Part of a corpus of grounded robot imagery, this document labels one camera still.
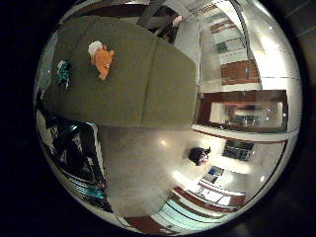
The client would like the orange and white plush toy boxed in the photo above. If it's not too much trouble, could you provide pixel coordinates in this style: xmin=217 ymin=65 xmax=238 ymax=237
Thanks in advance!
xmin=87 ymin=39 xmax=117 ymax=82

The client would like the person in dark clothes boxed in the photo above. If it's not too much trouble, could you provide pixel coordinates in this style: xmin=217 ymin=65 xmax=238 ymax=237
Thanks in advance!
xmin=137 ymin=5 xmax=184 ymax=44

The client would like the wooden framed window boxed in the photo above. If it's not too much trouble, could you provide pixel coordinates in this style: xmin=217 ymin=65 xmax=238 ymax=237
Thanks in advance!
xmin=197 ymin=89 xmax=289 ymax=134

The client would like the teal and white toy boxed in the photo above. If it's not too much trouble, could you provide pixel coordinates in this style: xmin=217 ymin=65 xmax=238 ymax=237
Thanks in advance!
xmin=55 ymin=59 xmax=72 ymax=91

